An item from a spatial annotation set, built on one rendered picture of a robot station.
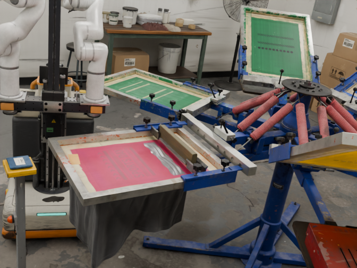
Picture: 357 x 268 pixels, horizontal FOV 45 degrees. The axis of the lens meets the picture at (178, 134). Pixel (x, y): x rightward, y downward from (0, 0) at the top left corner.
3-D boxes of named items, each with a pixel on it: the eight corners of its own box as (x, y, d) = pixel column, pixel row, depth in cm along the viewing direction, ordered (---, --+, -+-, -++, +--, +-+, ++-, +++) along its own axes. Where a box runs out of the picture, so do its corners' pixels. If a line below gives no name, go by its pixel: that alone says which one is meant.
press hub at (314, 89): (255, 284, 289) (308, 93, 233) (222, 247, 319) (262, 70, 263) (298, 269, 308) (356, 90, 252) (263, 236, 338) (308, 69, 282)
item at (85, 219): (92, 270, 208) (97, 195, 190) (65, 217, 242) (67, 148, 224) (98, 269, 209) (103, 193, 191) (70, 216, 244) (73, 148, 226)
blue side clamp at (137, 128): (135, 140, 246) (136, 128, 243) (132, 136, 250) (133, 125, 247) (181, 135, 261) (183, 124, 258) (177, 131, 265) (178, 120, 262)
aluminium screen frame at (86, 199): (83, 206, 180) (83, 199, 179) (47, 144, 225) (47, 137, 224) (235, 178, 219) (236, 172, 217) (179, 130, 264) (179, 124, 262)
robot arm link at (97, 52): (109, 74, 234) (111, 45, 227) (84, 75, 228) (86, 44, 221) (103, 68, 242) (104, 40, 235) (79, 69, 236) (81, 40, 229)
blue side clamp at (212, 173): (184, 191, 204) (186, 178, 201) (178, 186, 208) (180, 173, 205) (235, 182, 218) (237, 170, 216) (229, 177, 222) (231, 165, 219)
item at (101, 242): (96, 268, 208) (102, 194, 191) (94, 264, 211) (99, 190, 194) (179, 247, 231) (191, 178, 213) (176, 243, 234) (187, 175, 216)
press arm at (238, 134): (220, 147, 241) (222, 139, 239) (214, 142, 246) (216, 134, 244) (245, 143, 250) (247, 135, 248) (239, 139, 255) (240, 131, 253)
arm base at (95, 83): (82, 92, 248) (83, 66, 242) (104, 93, 251) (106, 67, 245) (83, 102, 234) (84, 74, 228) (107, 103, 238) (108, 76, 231)
